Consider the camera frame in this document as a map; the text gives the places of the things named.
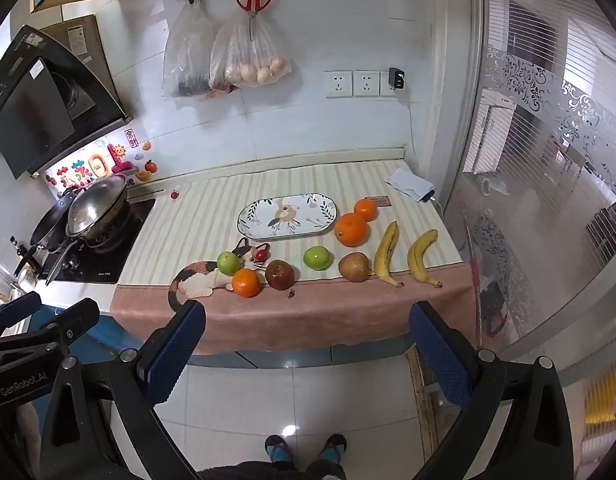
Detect white charging cable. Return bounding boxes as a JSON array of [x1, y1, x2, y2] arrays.
[[406, 89, 444, 213]]

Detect black range hood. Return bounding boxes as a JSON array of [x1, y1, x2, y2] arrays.
[[0, 15, 134, 181]]

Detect red handled scissors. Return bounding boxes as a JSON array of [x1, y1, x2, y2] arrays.
[[235, 0, 274, 41]]

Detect curved yellow banana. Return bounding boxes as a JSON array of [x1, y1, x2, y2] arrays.
[[407, 229, 444, 289]]

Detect frosted patterned glass door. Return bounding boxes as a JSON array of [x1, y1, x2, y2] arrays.
[[433, 0, 616, 411]]

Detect small orange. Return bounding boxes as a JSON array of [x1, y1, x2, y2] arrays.
[[232, 268, 262, 299], [354, 198, 379, 222]]

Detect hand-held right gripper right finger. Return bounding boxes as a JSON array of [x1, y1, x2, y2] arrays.
[[409, 301, 575, 480]]

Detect striped tablecloth with cat print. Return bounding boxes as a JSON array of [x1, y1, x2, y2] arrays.
[[110, 159, 476, 356]]

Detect black glass cooktop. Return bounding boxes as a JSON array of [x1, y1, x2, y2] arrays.
[[38, 197, 157, 285]]

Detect group of colourful wall stickers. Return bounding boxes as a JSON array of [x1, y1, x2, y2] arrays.
[[43, 127, 160, 197]]

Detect green apple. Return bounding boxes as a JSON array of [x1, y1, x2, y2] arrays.
[[216, 251, 240, 276], [302, 245, 331, 272]]

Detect white folded cloth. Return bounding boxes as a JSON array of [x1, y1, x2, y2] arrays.
[[386, 167, 434, 202]]

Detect clear plastic bag dark contents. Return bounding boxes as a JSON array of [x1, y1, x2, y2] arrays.
[[162, 2, 219, 101]]

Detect large orange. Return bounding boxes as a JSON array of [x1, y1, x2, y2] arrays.
[[334, 212, 370, 247]]

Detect person's dark clothing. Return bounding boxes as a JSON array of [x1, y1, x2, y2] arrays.
[[198, 460, 349, 480]]

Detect red apple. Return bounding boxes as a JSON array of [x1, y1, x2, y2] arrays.
[[265, 259, 296, 291]]

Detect clear plastic bag pink contents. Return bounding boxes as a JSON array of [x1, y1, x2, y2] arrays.
[[208, 20, 239, 97]]

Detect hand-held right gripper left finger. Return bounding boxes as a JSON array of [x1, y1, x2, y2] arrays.
[[38, 300, 209, 480]]

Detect clear plastic bag of eggs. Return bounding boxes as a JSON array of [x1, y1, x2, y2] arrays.
[[223, 10, 293, 90]]

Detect straight yellow banana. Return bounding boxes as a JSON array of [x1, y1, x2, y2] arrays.
[[373, 220, 405, 288]]

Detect person's left foot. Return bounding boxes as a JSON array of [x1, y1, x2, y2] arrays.
[[264, 435, 294, 463]]

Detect oval floral ceramic plate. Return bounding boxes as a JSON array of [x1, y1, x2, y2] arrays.
[[237, 193, 342, 240]]

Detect white wall socket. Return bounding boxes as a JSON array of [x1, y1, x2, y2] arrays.
[[380, 71, 407, 96], [325, 71, 353, 99], [353, 70, 381, 97]]

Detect steel wok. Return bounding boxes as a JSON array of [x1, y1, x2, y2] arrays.
[[45, 174, 131, 286]]

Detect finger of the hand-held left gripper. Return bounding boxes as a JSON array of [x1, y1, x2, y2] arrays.
[[0, 291, 43, 334], [57, 298, 100, 347]]

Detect black frying pan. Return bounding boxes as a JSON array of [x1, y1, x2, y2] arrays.
[[13, 187, 89, 277]]

